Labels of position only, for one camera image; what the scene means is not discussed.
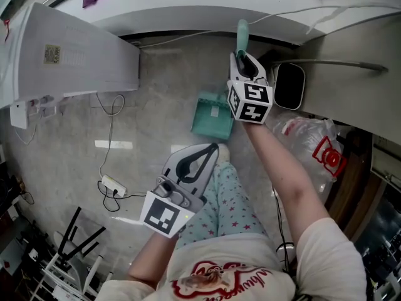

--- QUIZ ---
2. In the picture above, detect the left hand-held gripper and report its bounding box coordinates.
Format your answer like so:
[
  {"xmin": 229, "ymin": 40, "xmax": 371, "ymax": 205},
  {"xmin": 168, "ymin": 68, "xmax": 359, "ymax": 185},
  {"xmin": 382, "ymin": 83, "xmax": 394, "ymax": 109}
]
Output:
[{"xmin": 139, "ymin": 142, "xmax": 221, "ymax": 239}]

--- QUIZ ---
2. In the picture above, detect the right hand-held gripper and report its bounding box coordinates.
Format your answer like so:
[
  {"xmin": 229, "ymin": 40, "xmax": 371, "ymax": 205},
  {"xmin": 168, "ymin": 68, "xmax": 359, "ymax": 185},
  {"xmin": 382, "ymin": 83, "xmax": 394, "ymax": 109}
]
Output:
[{"xmin": 227, "ymin": 51, "xmax": 274, "ymax": 125}]

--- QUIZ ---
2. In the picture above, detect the teal plastic dustpan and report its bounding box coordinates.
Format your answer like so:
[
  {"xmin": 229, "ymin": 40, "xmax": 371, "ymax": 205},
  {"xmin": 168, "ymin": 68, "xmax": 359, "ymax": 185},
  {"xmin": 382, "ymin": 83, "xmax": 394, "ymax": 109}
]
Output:
[{"xmin": 190, "ymin": 18, "xmax": 251, "ymax": 141}]

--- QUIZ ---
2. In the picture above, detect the person's right forearm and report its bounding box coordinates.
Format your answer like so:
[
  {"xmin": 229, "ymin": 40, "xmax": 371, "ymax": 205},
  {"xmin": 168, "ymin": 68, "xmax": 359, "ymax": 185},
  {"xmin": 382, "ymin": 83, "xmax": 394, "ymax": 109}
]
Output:
[{"xmin": 243, "ymin": 121, "xmax": 331, "ymax": 243}]

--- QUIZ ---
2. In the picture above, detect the person's left forearm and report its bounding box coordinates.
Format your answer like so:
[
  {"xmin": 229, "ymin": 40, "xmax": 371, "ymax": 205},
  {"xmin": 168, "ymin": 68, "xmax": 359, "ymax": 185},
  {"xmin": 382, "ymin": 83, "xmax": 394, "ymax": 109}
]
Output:
[{"xmin": 126, "ymin": 230, "xmax": 180, "ymax": 290}]

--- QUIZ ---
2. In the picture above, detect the grey tiled floor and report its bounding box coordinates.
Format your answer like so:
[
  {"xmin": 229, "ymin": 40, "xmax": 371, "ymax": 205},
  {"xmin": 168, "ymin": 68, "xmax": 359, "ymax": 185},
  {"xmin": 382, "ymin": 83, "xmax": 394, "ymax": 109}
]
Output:
[{"xmin": 0, "ymin": 36, "xmax": 314, "ymax": 283}]

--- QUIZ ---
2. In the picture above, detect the person's white sock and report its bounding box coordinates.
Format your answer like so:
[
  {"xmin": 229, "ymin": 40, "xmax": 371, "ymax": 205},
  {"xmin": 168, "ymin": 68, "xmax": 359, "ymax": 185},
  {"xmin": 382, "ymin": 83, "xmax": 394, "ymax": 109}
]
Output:
[{"xmin": 217, "ymin": 142, "xmax": 232, "ymax": 165}]

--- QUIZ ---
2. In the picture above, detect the black bin with white rim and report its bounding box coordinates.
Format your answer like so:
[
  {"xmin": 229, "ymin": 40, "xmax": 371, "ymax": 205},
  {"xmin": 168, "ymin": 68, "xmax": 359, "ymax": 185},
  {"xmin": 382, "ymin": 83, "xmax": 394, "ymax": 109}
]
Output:
[{"xmin": 273, "ymin": 62, "xmax": 306, "ymax": 110}]

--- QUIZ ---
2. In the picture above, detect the star print pajama leg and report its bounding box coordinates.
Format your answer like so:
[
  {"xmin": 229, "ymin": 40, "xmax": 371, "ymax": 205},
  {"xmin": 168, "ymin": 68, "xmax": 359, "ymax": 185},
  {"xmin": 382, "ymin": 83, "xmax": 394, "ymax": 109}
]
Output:
[{"xmin": 174, "ymin": 161, "xmax": 269, "ymax": 251}]

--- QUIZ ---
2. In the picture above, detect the white power strip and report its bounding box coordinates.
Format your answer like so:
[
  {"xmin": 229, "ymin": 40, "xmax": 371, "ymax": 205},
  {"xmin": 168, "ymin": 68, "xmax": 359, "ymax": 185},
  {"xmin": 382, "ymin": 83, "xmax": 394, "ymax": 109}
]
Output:
[{"xmin": 101, "ymin": 174, "xmax": 128, "ymax": 199}]

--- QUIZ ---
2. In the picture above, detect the clear plastic bag red print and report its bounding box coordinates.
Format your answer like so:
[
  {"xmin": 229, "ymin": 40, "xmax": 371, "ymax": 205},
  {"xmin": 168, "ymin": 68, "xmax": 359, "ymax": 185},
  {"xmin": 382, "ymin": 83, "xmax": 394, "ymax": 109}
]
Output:
[{"xmin": 271, "ymin": 111, "xmax": 348, "ymax": 202}]

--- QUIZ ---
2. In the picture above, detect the white table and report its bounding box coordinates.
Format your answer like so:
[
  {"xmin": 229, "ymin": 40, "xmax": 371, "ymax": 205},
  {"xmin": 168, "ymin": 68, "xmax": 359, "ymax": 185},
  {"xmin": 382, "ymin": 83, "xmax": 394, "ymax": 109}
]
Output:
[{"xmin": 53, "ymin": 0, "xmax": 401, "ymax": 145}]

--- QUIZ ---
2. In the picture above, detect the cream printed t-shirt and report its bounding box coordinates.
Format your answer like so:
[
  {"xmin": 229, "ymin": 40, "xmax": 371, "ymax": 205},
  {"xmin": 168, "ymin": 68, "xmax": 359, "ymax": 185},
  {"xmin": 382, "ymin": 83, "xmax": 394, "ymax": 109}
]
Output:
[{"xmin": 99, "ymin": 217, "xmax": 368, "ymax": 301}]

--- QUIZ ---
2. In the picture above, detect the black legged stool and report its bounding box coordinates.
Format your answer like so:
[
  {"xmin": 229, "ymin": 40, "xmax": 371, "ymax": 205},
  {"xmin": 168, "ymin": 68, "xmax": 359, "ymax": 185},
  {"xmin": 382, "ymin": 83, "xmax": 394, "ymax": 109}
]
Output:
[{"xmin": 39, "ymin": 206, "xmax": 108, "ymax": 298}]

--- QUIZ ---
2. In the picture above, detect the white appliance with label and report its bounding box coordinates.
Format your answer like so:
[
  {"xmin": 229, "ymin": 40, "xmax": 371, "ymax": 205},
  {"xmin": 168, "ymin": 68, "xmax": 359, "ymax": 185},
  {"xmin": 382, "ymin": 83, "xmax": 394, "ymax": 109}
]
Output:
[{"xmin": 0, "ymin": 1, "xmax": 141, "ymax": 110}]

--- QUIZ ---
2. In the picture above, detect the brown wooden furniture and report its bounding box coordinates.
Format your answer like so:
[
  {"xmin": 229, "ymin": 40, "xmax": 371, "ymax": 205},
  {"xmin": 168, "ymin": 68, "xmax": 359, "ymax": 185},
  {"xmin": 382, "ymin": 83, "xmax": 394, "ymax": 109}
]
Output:
[{"xmin": 324, "ymin": 129, "xmax": 388, "ymax": 243}]

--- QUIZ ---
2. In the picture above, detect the thin white cable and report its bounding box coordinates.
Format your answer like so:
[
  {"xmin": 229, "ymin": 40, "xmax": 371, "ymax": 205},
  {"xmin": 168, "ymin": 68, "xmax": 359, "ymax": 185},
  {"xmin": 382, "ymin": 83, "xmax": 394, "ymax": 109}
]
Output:
[{"xmin": 137, "ymin": 4, "xmax": 401, "ymax": 49}]

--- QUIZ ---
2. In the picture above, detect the white power cord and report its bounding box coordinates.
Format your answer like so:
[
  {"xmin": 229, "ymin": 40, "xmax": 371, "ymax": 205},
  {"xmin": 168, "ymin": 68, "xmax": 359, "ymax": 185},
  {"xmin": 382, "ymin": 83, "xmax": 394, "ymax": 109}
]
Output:
[{"xmin": 96, "ymin": 92, "xmax": 126, "ymax": 179}]

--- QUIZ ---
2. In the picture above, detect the black power cable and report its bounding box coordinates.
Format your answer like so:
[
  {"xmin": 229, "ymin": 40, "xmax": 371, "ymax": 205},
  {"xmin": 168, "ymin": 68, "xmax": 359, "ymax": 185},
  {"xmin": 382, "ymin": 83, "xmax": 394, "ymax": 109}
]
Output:
[{"xmin": 96, "ymin": 180, "xmax": 148, "ymax": 213}]

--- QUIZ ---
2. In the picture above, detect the thin black cable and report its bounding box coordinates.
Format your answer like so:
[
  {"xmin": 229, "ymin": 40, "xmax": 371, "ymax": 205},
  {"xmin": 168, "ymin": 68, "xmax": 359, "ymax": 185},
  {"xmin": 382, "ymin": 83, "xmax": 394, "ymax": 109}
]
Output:
[{"xmin": 271, "ymin": 186, "xmax": 296, "ymax": 274}]

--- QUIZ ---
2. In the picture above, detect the white wall socket box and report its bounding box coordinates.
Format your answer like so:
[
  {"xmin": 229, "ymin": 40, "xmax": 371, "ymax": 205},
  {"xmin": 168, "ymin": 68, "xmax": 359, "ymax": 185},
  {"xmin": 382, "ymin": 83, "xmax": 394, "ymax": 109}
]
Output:
[{"xmin": 9, "ymin": 100, "xmax": 31, "ymax": 130}]

